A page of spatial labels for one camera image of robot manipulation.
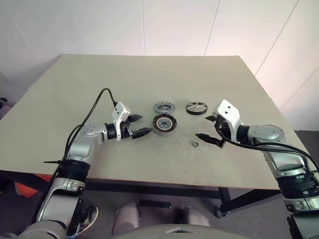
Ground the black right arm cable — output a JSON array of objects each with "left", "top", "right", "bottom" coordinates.
[{"left": 216, "top": 123, "right": 319, "bottom": 175}]

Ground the black flat bracket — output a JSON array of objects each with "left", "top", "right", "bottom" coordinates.
[{"left": 139, "top": 199, "right": 172, "bottom": 210}]

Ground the grey robot torso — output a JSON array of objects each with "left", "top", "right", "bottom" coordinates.
[{"left": 109, "top": 223, "right": 253, "bottom": 239}]

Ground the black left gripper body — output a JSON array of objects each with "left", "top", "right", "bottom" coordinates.
[{"left": 120, "top": 115, "right": 137, "bottom": 141}]

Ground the grey gear carrier disc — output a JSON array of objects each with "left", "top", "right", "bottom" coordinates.
[{"left": 153, "top": 102, "right": 176, "bottom": 114}]

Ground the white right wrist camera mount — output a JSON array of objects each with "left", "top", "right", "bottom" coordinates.
[{"left": 211, "top": 99, "right": 244, "bottom": 144}]

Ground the dark patterned sneaker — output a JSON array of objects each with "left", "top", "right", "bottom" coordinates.
[{"left": 74, "top": 205, "right": 99, "bottom": 236}]

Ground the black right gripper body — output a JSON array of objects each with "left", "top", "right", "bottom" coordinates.
[{"left": 212, "top": 114, "right": 231, "bottom": 144}]

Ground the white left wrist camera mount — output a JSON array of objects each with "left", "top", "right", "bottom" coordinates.
[{"left": 111, "top": 102, "right": 132, "bottom": 141}]

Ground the rounded pinkish grey knee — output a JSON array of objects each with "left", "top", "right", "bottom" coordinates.
[
  {"left": 182, "top": 206, "right": 211, "bottom": 228},
  {"left": 111, "top": 201, "right": 141, "bottom": 235}
]

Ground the orange object under table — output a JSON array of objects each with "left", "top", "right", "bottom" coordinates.
[{"left": 13, "top": 173, "right": 53, "bottom": 198}]

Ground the black table frame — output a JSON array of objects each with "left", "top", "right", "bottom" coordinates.
[{"left": 0, "top": 170, "right": 287, "bottom": 218}]

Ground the black spoked rotor wheel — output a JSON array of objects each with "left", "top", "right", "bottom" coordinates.
[{"left": 185, "top": 100, "right": 208, "bottom": 116}]

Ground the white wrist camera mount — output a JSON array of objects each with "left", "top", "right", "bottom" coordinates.
[
  {"left": 111, "top": 102, "right": 132, "bottom": 141},
  {"left": 211, "top": 99, "right": 244, "bottom": 144}
]

